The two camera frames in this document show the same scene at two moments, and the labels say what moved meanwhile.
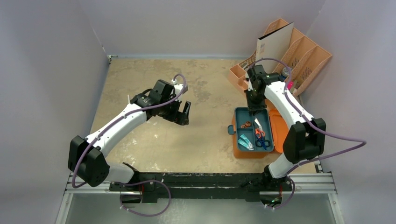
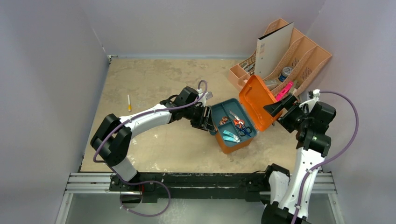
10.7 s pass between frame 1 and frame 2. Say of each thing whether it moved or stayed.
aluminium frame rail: stayed
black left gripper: moved
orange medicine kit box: moved
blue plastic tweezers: moved
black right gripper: moved
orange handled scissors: moved
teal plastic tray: moved
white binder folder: stayed
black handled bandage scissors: moved
